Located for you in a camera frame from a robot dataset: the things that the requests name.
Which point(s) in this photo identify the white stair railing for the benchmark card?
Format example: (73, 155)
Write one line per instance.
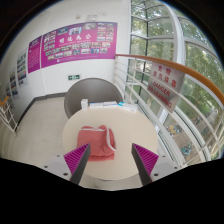
(8, 116)

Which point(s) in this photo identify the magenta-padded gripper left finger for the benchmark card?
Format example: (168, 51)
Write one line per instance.
(77, 159)

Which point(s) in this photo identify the grey round-backed chair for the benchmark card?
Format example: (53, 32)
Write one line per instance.
(90, 91)

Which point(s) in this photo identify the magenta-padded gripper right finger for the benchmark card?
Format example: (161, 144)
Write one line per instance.
(145, 160)

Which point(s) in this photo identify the small upright white box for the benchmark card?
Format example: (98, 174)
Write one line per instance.
(84, 104)

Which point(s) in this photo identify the pink towel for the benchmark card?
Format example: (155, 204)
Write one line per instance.
(95, 140)

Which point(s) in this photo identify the photo collage wall poster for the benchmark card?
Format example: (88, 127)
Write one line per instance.
(22, 68)
(14, 83)

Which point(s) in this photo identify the narrow magenta text poster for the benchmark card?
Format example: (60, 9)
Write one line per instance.
(34, 55)

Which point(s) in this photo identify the clear red-lettered warning sign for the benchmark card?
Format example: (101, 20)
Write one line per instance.
(165, 85)

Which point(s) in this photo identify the green exit sign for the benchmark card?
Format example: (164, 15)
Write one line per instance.
(74, 77)

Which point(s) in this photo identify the flat white blue-edged box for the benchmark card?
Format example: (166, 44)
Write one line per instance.
(128, 107)

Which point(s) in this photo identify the large magenta photo poster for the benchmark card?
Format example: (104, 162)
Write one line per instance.
(80, 45)

